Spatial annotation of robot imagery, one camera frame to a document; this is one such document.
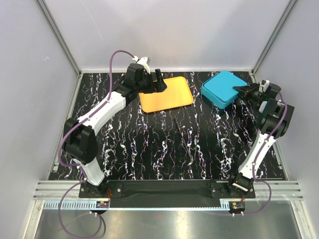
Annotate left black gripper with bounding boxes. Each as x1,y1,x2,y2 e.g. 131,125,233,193
136,69,166,94

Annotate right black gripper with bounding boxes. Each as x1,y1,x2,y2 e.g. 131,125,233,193
232,82,265,103

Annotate teal box lid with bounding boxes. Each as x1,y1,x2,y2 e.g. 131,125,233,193
201,71,248,89

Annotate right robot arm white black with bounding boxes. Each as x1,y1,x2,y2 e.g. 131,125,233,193
226,81,295,198

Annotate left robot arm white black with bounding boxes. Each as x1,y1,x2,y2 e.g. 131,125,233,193
58,63,167,197

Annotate teal chocolate box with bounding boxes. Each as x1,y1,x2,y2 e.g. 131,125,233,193
201,87,238,109

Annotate orange plastic tray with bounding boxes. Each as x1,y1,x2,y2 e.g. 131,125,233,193
139,76,194,113

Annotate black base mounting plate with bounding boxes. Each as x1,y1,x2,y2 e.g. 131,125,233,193
79,179,256,210

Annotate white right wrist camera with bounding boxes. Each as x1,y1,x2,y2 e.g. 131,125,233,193
258,80,270,93

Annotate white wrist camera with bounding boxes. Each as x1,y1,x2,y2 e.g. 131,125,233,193
258,80,270,93
132,56,151,74

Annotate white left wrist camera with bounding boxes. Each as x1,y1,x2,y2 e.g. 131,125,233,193
132,56,151,74

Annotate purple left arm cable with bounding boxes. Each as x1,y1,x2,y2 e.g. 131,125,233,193
57,50,137,167

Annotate purple floor cable left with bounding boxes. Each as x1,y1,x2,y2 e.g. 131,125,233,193
57,180,105,239

